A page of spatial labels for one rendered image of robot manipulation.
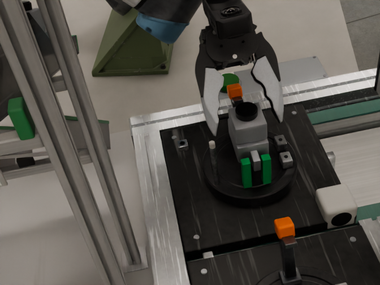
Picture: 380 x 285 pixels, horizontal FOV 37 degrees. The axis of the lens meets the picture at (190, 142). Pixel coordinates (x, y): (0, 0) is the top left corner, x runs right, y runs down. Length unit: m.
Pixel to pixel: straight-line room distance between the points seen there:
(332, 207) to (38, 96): 0.47
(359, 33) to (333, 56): 1.58
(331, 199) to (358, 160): 0.17
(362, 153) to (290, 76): 0.19
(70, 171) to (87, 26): 0.96
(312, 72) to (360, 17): 1.90
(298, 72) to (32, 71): 0.69
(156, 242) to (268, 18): 0.72
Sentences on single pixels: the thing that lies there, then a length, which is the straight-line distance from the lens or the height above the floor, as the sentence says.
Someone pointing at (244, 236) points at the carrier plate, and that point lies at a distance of 0.77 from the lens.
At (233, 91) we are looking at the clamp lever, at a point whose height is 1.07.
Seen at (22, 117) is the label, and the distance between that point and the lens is 0.44.
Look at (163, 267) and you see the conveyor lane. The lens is 0.77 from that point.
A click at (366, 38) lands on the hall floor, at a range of 2.78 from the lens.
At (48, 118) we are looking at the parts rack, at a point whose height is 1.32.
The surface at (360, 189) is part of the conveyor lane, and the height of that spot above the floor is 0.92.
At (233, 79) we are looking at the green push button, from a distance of 1.00.
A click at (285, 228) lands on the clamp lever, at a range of 0.66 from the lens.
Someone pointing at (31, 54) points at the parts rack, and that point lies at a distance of 0.40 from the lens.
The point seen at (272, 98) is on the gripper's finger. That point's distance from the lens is 0.77.
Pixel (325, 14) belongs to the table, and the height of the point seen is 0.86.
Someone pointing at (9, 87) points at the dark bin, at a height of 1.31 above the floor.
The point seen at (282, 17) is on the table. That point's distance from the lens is 1.35.
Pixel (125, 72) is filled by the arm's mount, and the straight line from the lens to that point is 1.23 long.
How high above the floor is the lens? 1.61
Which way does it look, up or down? 45 degrees down
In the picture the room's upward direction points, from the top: 9 degrees counter-clockwise
